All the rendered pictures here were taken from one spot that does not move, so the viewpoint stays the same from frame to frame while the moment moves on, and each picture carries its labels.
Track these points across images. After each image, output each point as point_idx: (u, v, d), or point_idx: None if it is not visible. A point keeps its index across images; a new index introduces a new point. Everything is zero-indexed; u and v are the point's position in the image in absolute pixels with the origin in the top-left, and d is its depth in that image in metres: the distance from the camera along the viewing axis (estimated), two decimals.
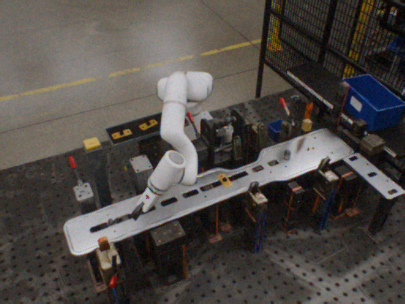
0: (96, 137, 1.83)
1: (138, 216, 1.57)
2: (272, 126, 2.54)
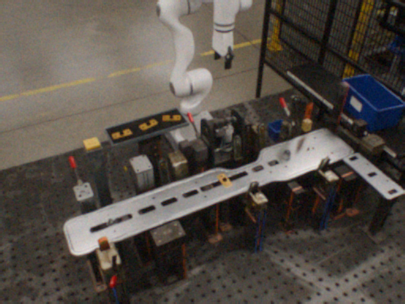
0: (96, 137, 1.83)
1: (213, 53, 1.77)
2: (272, 126, 2.54)
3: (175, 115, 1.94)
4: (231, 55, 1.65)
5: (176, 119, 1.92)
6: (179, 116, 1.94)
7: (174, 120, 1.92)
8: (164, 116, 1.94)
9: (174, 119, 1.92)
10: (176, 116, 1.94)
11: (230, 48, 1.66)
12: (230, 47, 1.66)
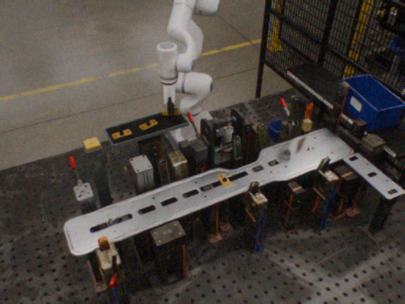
0: (96, 137, 1.83)
1: None
2: (272, 126, 2.54)
3: (175, 110, 1.92)
4: (168, 107, 1.82)
5: (176, 114, 1.90)
6: (179, 111, 1.91)
7: (174, 115, 1.90)
8: (164, 111, 1.91)
9: (174, 113, 1.90)
10: (176, 111, 1.91)
11: (170, 100, 1.81)
12: (171, 99, 1.81)
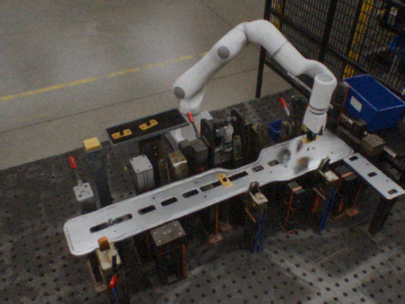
0: (96, 137, 1.83)
1: (307, 133, 1.94)
2: (272, 126, 2.54)
3: None
4: (319, 134, 1.88)
5: (317, 139, 1.96)
6: (316, 135, 1.98)
7: (315, 141, 1.95)
8: (304, 140, 1.95)
9: (315, 139, 1.95)
10: None
11: (321, 128, 1.86)
12: (322, 127, 1.86)
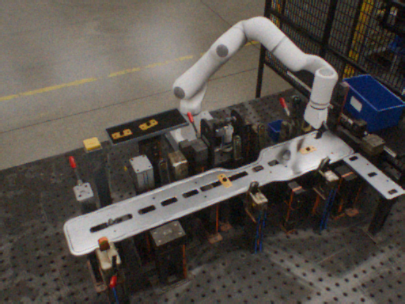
0: (96, 137, 1.83)
1: (304, 123, 1.94)
2: (272, 126, 2.54)
3: (308, 146, 2.02)
4: (325, 129, 1.83)
5: (314, 150, 2.00)
6: (314, 146, 2.02)
7: (312, 151, 2.00)
8: (301, 150, 2.00)
9: (312, 150, 2.00)
10: (311, 147, 2.01)
11: (324, 123, 1.83)
12: (324, 121, 1.83)
